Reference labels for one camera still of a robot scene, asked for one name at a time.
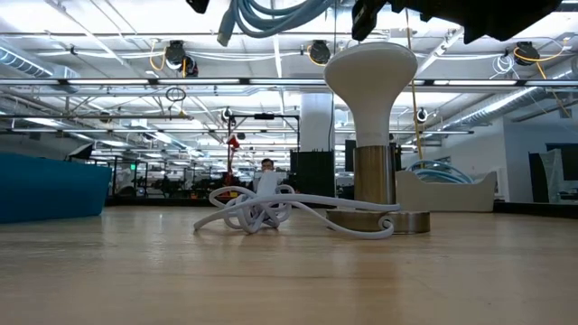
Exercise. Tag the red lamp on pole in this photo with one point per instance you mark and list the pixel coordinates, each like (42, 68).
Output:
(233, 142)

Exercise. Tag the white building column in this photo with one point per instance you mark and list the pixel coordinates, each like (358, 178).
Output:
(316, 122)

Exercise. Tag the person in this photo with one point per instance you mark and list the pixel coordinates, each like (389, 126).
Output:
(267, 165)

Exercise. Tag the white plastic bin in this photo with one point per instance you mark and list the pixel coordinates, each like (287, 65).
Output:
(447, 196)

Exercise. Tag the black equipment cabinet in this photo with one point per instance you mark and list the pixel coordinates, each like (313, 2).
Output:
(311, 173)

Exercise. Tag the teal blue plastic bin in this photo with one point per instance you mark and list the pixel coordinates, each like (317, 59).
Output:
(49, 189)

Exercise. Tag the silver ventilation duct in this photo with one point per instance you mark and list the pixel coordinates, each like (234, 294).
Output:
(496, 106)
(27, 65)

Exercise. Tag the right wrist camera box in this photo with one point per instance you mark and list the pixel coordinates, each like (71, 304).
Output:
(366, 20)

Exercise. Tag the black metal gantry frame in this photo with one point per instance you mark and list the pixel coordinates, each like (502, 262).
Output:
(264, 116)

